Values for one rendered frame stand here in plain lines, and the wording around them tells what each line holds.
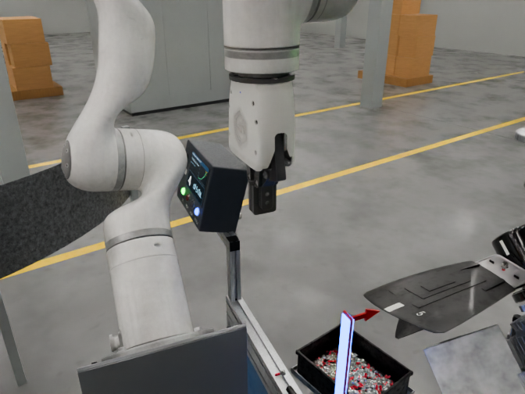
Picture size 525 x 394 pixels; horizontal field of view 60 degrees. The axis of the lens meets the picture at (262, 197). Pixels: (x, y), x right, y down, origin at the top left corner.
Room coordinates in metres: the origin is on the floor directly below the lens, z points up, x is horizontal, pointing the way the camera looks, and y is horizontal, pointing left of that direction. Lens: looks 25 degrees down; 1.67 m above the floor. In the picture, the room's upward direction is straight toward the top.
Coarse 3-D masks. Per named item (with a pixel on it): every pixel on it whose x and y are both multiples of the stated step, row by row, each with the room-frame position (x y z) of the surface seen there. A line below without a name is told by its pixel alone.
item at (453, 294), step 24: (456, 264) 0.76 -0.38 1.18; (384, 288) 0.73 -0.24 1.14; (408, 288) 0.70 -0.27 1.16; (432, 288) 0.68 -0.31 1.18; (456, 288) 0.67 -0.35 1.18; (480, 288) 0.67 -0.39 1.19; (504, 288) 0.67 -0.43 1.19; (408, 312) 0.62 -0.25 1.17; (432, 312) 0.61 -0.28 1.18; (456, 312) 0.60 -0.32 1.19
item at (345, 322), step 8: (344, 320) 0.59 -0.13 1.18; (344, 328) 0.59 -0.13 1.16; (344, 336) 0.59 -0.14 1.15; (344, 344) 0.58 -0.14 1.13; (344, 352) 0.58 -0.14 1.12; (344, 360) 0.58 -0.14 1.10; (344, 368) 0.58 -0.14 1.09; (336, 376) 0.60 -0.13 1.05; (344, 376) 0.58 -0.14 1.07; (336, 384) 0.60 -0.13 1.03; (336, 392) 0.59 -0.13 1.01
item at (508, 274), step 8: (488, 256) 0.77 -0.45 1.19; (496, 256) 0.77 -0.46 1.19; (480, 264) 0.75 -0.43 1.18; (488, 264) 0.75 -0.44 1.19; (496, 264) 0.74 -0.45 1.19; (512, 264) 0.74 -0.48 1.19; (496, 272) 0.72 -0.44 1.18; (504, 272) 0.72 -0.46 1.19; (512, 272) 0.72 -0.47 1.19; (520, 272) 0.71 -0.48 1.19; (512, 280) 0.69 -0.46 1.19; (520, 280) 0.69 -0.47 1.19
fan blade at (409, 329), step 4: (400, 320) 0.89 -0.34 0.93; (400, 324) 0.87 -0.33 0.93; (404, 324) 0.86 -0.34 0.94; (408, 324) 0.85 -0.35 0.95; (396, 328) 0.87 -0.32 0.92; (400, 328) 0.86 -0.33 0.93; (404, 328) 0.85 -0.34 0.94; (408, 328) 0.84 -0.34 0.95; (412, 328) 0.83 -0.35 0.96; (416, 328) 0.82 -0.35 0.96; (420, 328) 0.81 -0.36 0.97; (396, 332) 0.85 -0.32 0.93; (400, 332) 0.84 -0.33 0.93; (404, 332) 0.83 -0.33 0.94; (408, 332) 0.83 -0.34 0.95; (412, 332) 0.82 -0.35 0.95; (396, 336) 0.84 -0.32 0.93; (400, 336) 0.83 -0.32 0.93; (404, 336) 0.82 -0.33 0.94
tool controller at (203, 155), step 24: (192, 144) 1.28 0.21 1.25; (216, 144) 1.35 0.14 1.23; (192, 168) 1.23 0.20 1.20; (216, 168) 1.10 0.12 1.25; (240, 168) 1.13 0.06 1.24; (192, 192) 1.18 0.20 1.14; (216, 192) 1.10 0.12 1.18; (240, 192) 1.12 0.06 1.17; (192, 216) 1.14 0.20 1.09; (216, 216) 1.10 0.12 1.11; (240, 216) 1.16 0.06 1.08
